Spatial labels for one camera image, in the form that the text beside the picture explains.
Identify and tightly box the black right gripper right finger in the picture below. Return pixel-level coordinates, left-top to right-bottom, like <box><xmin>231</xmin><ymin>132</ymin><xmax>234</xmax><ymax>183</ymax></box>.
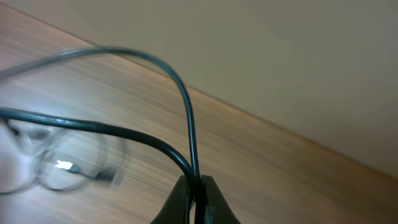
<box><xmin>195</xmin><ymin>175</ymin><xmax>240</xmax><ymax>224</ymax></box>

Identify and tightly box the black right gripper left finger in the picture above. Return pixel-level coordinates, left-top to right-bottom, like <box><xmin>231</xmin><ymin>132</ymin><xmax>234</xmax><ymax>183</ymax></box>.
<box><xmin>151</xmin><ymin>175</ymin><xmax>191</xmax><ymax>224</ymax></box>

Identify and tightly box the separated black usb cable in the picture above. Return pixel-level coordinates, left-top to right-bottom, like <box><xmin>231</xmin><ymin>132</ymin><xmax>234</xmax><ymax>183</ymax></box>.
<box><xmin>0</xmin><ymin>121</ymin><xmax>128</xmax><ymax>195</ymax></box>

